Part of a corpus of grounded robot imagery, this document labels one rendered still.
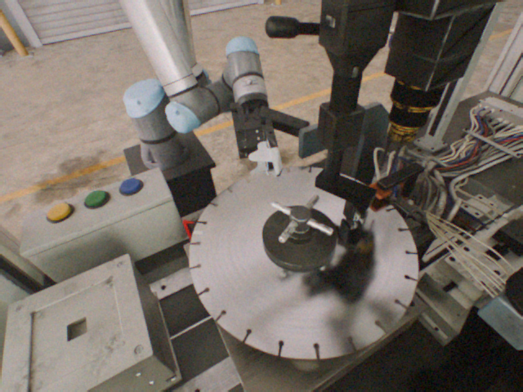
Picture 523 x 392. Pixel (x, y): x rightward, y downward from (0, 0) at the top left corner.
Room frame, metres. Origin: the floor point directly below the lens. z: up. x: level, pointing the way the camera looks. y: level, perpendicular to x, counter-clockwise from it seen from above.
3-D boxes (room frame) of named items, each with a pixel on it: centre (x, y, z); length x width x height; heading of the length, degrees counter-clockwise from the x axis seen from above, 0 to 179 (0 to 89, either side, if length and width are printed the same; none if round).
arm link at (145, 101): (0.77, 0.30, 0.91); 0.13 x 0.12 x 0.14; 137
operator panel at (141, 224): (0.41, 0.34, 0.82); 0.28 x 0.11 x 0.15; 116
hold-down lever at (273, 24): (0.31, -0.06, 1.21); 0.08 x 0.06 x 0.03; 116
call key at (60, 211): (0.39, 0.41, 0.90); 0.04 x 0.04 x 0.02
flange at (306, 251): (0.25, -0.05, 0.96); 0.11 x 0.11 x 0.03
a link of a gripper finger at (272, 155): (0.43, -0.01, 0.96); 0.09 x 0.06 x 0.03; 7
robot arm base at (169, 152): (0.76, 0.31, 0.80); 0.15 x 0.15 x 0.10
